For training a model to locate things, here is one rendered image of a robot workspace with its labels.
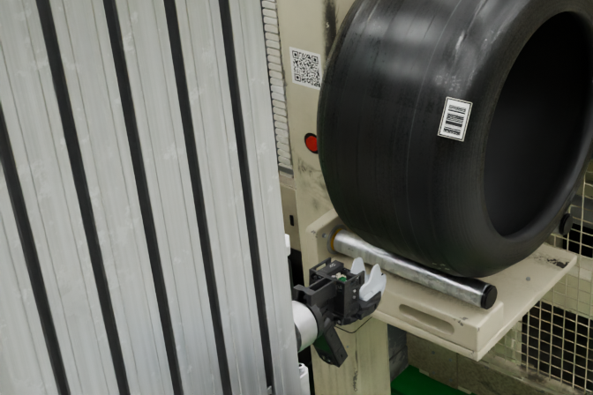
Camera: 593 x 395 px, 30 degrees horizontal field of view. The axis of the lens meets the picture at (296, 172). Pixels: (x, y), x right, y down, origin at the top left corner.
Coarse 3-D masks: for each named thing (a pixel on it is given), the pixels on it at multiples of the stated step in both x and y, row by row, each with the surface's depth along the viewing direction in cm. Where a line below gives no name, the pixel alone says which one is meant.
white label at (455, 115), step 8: (448, 104) 167; (456, 104) 167; (464, 104) 167; (448, 112) 168; (456, 112) 167; (464, 112) 167; (448, 120) 168; (456, 120) 167; (464, 120) 167; (440, 128) 168; (448, 128) 168; (456, 128) 167; (464, 128) 167; (448, 136) 168; (456, 136) 168
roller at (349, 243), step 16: (336, 240) 212; (352, 240) 210; (352, 256) 210; (368, 256) 207; (384, 256) 205; (400, 256) 204; (400, 272) 203; (416, 272) 201; (432, 272) 199; (432, 288) 200; (448, 288) 197; (464, 288) 195; (480, 288) 193; (496, 288) 195; (480, 304) 193
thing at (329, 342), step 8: (328, 320) 170; (328, 328) 170; (320, 336) 171; (328, 336) 171; (336, 336) 173; (312, 344) 176; (320, 344) 174; (328, 344) 172; (336, 344) 173; (320, 352) 176; (328, 352) 174; (336, 352) 174; (344, 352) 176; (328, 360) 176; (336, 360) 175; (344, 360) 177
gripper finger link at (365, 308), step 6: (378, 294) 177; (360, 300) 176; (372, 300) 176; (378, 300) 177; (360, 306) 174; (366, 306) 174; (372, 306) 174; (360, 312) 173; (366, 312) 174; (372, 312) 175; (360, 318) 173
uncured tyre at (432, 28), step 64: (384, 0) 178; (448, 0) 173; (512, 0) 172; (576, 0) 184; (384, 64) 174; (448, 64) 168; (512, 64) 172; (576, 64) 210; (320, 128) 183; (384, 128) 174; (512, 128) 221; (576, 128) 212; (384, 192) 178; (448, 192) 172; (512, 192) 216; (448, 256) 182; (512, 256) 192
